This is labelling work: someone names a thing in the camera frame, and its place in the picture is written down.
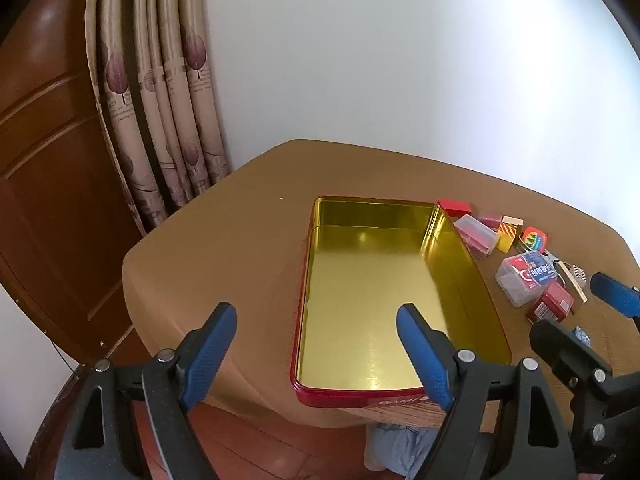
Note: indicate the bright red small box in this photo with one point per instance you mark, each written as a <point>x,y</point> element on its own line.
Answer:
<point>456,207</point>

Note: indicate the clear plastic box red contents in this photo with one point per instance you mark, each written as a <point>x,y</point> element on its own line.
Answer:
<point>477,235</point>

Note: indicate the person's jeans leg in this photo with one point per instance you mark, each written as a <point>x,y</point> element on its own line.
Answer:
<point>395,450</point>

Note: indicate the dark red small box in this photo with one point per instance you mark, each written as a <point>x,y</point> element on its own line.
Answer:
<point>552,302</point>

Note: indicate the clear box blue red label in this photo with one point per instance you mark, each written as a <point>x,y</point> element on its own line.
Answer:
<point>525,280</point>

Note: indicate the red tin box gold inside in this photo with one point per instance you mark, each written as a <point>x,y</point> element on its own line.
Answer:
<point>370,285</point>

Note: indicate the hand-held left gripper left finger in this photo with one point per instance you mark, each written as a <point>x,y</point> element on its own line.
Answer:
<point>210,355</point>

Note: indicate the yellow red striped cube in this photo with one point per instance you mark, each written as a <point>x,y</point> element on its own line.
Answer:
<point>506,237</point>

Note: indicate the pink lip gloss gold cap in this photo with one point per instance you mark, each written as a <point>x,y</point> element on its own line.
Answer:
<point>492,220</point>

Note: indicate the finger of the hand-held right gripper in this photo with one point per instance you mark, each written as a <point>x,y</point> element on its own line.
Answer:
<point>615,294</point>
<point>565,352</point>

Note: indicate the brown wooden door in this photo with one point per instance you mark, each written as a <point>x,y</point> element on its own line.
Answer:
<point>50,185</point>

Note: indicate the blue patterned cube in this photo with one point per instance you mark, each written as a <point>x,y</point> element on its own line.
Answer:
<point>581,335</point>

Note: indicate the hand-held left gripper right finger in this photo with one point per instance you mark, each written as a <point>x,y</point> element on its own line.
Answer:
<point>425,355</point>

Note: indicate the beige leaf print curtain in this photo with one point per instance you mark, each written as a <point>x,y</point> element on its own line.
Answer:
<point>165,110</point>

